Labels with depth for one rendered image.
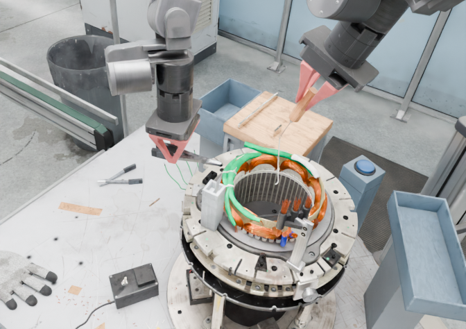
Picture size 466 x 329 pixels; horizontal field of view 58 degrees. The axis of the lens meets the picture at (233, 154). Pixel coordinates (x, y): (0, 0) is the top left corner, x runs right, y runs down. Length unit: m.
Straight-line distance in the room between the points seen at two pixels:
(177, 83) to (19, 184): 1.91
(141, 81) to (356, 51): 0.29
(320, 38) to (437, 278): 0.51
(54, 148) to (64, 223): 1.48
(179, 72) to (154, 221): 0.60
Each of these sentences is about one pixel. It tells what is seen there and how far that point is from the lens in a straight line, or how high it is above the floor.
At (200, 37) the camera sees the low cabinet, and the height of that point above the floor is 0.22.
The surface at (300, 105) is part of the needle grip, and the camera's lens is 0.63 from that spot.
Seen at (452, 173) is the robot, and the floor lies 1.06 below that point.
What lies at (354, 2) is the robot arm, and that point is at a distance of 0.48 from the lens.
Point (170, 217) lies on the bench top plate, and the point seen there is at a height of 0.78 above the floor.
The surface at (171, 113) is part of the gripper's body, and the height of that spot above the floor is 1.27.
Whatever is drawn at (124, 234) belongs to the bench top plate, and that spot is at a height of 0.78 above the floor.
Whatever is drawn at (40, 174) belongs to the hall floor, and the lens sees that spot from 2.49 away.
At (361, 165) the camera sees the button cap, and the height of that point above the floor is 1.04.
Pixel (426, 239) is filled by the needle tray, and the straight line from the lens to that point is 0.93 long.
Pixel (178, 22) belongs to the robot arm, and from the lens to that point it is 0.60.
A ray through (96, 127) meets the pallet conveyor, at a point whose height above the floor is 0.76.
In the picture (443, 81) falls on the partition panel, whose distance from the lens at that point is 3.05.
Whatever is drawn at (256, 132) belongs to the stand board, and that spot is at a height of 1.06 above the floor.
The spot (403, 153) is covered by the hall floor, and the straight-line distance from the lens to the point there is 2.88.
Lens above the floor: 1.67
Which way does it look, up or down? 41 degrees down
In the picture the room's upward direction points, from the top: 7 degrees clockwise
